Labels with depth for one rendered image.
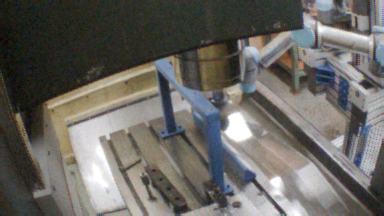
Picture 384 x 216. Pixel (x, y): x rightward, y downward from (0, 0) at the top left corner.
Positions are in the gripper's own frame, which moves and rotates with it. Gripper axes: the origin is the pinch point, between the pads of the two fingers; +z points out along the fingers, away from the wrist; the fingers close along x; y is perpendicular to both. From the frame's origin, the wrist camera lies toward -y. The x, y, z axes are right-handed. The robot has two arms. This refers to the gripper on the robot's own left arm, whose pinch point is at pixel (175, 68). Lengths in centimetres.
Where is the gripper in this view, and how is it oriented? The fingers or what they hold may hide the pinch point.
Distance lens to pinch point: 142.5
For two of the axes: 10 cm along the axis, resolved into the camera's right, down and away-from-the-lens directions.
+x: -3.9, -4.2, 8.2
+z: -9.2, 2.8, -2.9
